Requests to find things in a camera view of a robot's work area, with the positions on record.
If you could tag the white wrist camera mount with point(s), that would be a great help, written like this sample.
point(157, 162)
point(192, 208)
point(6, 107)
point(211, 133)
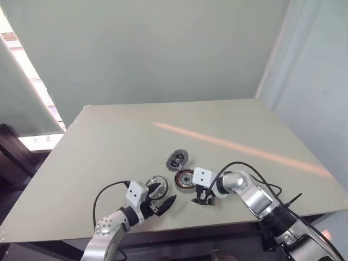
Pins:
point(202, 177)
point(136, 192)

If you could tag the pale window roller blind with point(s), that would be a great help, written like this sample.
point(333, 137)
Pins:
point(24, 103)

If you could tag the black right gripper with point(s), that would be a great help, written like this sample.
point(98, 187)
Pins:
point(203, 193)

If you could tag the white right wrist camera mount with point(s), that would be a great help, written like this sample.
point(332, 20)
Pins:
point(202, 177)

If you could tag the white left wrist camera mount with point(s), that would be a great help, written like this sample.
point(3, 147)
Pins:
point(136, 192)

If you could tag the motor housing with copper windings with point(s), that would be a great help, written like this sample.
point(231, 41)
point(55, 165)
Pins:
point(183, 182)

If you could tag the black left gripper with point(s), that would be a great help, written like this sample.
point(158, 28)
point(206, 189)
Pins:
point(149, 208)

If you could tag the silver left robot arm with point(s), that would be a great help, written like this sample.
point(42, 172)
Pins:
point(108, 233)

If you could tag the white window sill ledge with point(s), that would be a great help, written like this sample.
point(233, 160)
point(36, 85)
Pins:
point(40, 140)

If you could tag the dark wooden furniture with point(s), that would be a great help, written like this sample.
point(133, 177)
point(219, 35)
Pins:
point(13, 157)

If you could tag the dark spoked rotor disc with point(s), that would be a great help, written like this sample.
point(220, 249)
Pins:
point(177, 161)

